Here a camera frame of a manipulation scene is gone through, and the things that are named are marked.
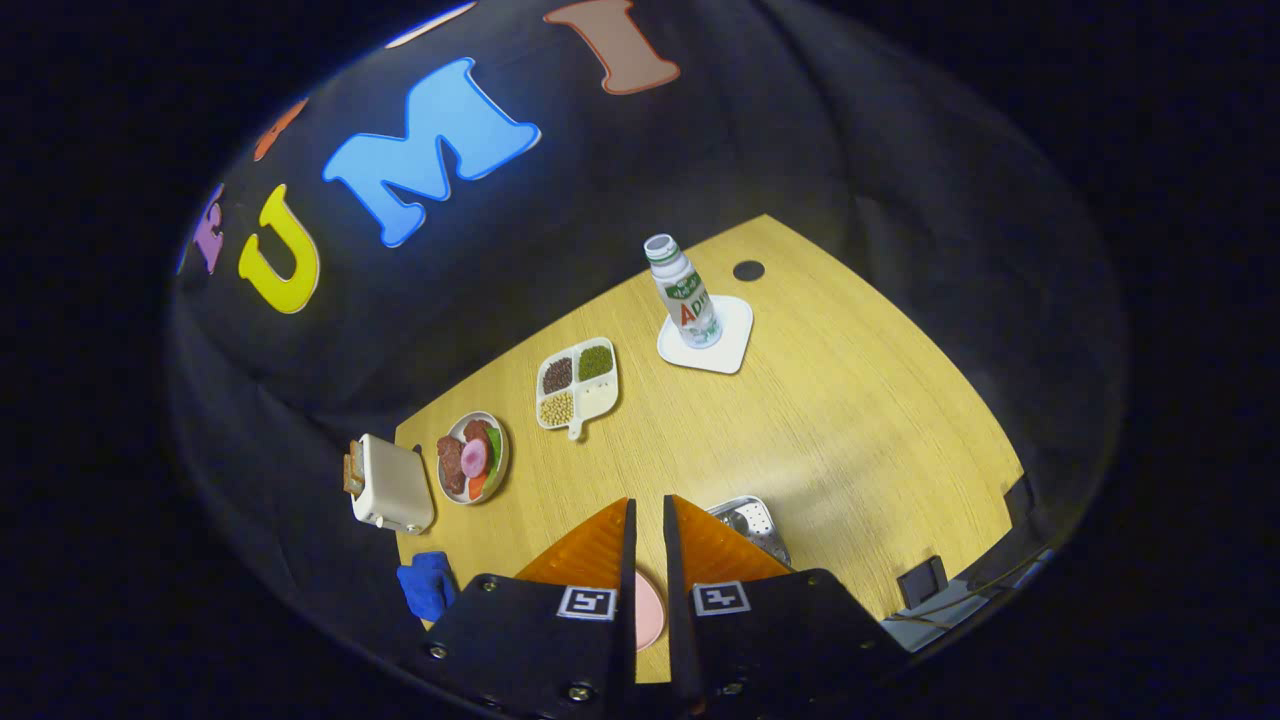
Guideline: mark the white plastic drink bottle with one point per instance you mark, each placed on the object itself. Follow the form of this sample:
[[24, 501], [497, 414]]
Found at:
[[685, 295]]

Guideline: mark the blue folded cloth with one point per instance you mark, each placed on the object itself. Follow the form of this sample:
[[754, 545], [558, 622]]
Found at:
[[428, 588]]

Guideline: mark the pink ham slice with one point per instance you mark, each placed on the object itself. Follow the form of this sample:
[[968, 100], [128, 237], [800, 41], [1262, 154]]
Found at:
[[473, 458]]

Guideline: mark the green lettuce leaf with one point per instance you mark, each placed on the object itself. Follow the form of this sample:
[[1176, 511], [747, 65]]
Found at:
[[494, 448]]

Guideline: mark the pile of green beans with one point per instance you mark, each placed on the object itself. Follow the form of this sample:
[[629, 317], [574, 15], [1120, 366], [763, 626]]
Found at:
[[595, 362]]

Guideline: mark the orange carrot slice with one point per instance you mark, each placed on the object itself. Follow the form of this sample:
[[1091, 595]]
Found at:
[[478, 486]]

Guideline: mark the pile of yellow soybeans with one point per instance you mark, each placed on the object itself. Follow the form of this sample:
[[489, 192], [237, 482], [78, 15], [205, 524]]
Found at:
[[557, 409]]

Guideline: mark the small brown steak piece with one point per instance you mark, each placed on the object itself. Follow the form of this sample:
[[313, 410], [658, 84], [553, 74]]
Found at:
[[476, 430]]

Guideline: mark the white square coaster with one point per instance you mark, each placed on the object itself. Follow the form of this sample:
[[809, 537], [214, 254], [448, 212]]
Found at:
[[735, 345]]

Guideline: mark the white toaster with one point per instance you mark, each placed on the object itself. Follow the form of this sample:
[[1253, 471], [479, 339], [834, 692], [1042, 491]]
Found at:
[[395, 485]]

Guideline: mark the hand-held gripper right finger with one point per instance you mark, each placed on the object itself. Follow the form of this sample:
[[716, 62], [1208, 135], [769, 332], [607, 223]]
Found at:
[[675, 600]]

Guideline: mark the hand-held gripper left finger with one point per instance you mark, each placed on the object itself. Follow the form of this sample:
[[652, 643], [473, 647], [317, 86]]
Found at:
[[625, 600]]

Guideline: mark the white round food plate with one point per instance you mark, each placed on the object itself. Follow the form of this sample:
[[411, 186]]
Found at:
[[500, 480]]

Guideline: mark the pink plate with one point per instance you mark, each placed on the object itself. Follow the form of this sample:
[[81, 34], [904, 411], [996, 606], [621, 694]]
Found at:
[[648, 610]]

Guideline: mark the white divided dish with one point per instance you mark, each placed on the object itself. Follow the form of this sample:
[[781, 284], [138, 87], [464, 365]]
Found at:
[[598, 398]]

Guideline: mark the pile of dark red beans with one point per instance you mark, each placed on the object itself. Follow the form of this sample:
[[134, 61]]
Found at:
[[557, 375]]

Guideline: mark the toasted bread slice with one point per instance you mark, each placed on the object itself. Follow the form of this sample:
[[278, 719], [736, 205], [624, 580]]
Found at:
[[351, 480], [357, 458]]

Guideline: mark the large brown steak piece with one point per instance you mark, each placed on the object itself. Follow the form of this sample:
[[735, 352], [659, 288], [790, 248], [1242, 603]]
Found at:
[[451, 465]]

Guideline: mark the black table clamp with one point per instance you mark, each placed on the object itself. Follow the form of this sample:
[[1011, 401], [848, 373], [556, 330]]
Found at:
[[922, 582], [1020, 502]]

